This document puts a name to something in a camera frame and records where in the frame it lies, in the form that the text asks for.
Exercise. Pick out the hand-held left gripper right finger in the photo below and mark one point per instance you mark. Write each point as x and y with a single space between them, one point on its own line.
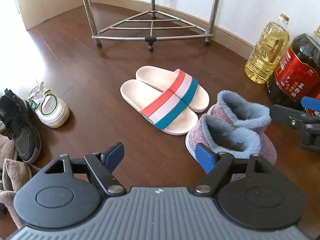
205 158

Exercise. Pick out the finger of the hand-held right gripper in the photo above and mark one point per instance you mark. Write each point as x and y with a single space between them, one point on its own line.
287 116
311 105

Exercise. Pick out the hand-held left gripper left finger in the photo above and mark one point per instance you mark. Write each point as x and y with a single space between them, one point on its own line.
113 155

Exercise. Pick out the purple knit slipper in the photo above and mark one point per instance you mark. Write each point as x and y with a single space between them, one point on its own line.
240 105
200 135

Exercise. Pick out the striped slide sandal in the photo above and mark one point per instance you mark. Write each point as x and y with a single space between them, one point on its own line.
150 76
135 92

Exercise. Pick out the white sneaker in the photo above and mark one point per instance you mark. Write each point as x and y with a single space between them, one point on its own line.
52 110

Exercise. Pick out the black high-top sneaker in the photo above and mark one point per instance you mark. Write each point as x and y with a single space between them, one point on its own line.
22 135

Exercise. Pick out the brown fleece slipper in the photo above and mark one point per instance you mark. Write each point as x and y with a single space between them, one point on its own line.
6 147
12 177

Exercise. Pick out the metal corner shoe rack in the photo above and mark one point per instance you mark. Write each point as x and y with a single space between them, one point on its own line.
120 38

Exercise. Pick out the dark oil bottle red label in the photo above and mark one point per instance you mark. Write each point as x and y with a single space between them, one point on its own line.
292 75

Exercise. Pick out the yellow cooking oil bottle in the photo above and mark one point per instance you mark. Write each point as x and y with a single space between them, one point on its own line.
265 55

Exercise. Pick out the cardboard sheet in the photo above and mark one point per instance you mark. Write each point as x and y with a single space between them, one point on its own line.
50 2

